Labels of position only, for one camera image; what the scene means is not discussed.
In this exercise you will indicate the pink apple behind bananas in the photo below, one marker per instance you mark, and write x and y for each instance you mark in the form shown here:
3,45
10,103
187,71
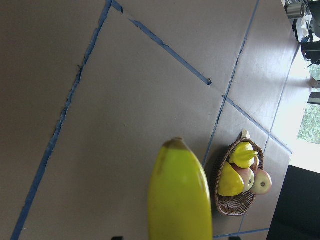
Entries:
247,176

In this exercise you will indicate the brown wicker basket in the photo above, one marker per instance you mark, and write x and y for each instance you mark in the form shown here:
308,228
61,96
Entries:
233,206

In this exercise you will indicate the paper price tag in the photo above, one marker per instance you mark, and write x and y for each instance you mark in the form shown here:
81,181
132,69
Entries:
245,134

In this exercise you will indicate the yellow mango bottom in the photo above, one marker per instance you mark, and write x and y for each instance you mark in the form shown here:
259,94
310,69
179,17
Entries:
243,155

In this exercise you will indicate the yellow pear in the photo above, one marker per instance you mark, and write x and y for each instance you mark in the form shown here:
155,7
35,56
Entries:
230,182

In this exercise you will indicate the metal cup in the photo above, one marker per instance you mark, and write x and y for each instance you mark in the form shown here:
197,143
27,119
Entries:
295,10

